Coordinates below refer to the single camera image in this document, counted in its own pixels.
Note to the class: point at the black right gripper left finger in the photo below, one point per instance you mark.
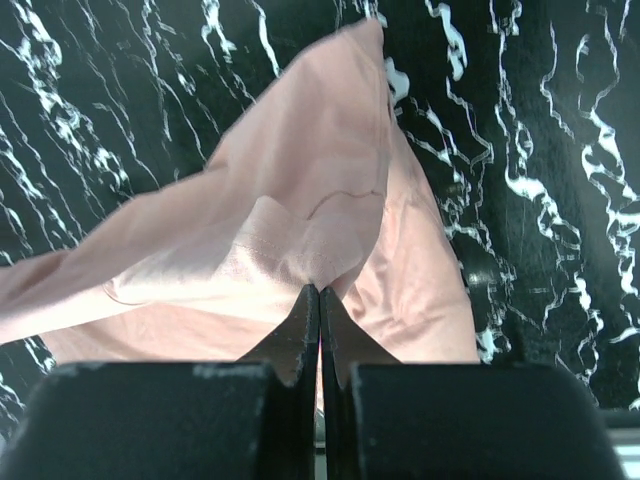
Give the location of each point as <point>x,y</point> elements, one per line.
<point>250,419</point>

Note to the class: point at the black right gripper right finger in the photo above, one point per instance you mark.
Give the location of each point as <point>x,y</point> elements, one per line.
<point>390,420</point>

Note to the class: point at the pink printed t-shirt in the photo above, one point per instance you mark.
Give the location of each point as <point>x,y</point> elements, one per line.
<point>315,184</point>

